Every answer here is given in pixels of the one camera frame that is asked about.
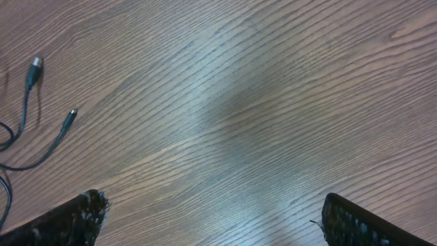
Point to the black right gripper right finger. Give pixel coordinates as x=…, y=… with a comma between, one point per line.
x=345, y=223

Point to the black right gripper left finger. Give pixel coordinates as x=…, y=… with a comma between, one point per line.
x=77, y=222

